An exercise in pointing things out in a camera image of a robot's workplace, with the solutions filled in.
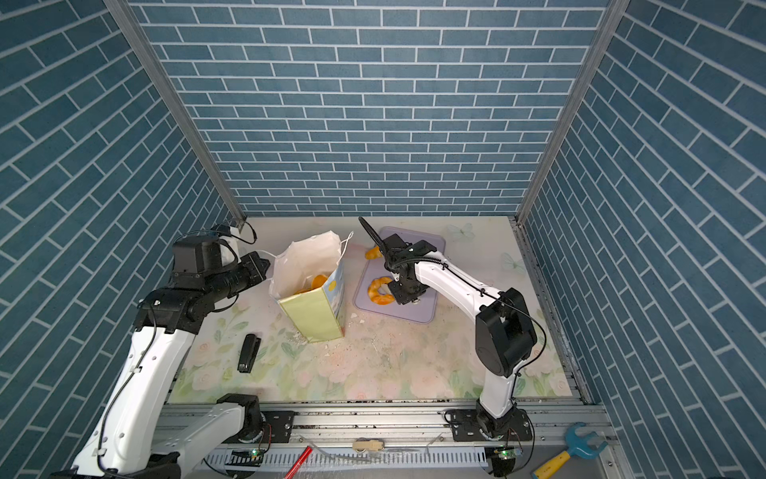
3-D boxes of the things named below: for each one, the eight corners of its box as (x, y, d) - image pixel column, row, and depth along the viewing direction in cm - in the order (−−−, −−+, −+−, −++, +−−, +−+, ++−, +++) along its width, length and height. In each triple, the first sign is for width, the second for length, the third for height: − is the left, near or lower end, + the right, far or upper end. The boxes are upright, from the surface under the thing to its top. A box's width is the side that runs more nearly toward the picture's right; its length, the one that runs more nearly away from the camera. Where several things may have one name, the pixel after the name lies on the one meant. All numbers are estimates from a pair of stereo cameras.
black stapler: (240, 372, 84) (234, 367, 81) (251, 339, 91) (246, 333, 87) (251, 372, 84) (245, 367, 81) (261, 339, 91) (256, 333, 87)
